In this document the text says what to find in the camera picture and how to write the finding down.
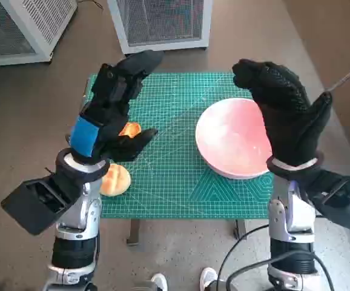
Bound round toy bread bun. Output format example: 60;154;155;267
99;162;132;197

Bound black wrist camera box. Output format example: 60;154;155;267
306;169;350;233
1;174;85;236

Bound small white mesh cabinet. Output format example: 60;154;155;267
107;0;214;55

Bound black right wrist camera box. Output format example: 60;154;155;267
306;169;350;233

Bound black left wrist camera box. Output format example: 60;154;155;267
1;174;85;236

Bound pink bowl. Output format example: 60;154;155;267
195;97;274;180

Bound thin black floor cable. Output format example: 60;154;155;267
78;0;103;9

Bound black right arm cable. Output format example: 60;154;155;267
216;224;271;291
226;250;337;291

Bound large white mesh cabinet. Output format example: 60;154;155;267
0;0;79;68

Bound white robot left foot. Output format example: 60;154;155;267
150;272;168;291

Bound long toy bread loaf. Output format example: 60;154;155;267
119;122;142;138

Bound grey robot right leg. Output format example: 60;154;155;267
206;278;233;291

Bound green cutting mat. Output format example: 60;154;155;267
84;72;274;219

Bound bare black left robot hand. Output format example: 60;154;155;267
65;50;165;163

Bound white robot right foot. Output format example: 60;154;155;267
199;266;219;291

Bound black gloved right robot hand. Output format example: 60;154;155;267
231;59;333;167

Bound white robot foot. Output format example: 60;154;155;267
199;266;219;291
150;272;168;291

